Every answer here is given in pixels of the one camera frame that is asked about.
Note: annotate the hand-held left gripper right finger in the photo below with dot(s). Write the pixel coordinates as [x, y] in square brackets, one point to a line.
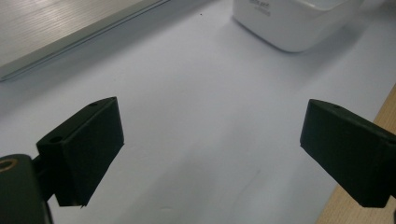
[351, 149]

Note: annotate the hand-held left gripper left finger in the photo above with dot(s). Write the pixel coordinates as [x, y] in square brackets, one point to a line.
[87, 149]

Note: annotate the white plastic container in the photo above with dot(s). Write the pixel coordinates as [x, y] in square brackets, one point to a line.
[299, 25]

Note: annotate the pale blue table mat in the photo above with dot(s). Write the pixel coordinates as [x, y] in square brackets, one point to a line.
[202, 109]

